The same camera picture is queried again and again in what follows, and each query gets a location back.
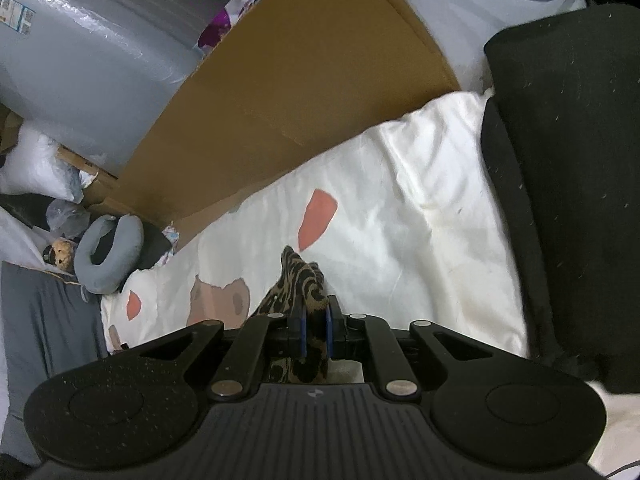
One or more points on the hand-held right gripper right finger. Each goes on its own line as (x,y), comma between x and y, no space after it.
(329,332)

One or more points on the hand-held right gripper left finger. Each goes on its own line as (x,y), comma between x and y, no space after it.
(301,332)

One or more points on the leopard print garment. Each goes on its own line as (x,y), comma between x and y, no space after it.
(305,285)

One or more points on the white bear print bedsheet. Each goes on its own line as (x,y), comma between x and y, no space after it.
(400,210)

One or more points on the grey neck pillow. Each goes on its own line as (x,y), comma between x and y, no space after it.
(107,252)

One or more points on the brown cardboard sheet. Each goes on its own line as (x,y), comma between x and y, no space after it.
(300,90)

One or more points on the brown teddy bear toy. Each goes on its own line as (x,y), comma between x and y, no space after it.
(61,256)

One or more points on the grey cloth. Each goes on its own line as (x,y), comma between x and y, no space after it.
(45,350)

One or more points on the clear plastic bag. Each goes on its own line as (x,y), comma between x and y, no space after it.
(67,217)

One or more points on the white plastic bag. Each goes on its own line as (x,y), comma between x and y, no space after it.
(37,165)

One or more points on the purple floral printed bag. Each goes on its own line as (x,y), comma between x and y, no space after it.
(235,10)

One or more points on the bubble wrap roll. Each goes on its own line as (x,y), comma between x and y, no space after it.
(90,45)

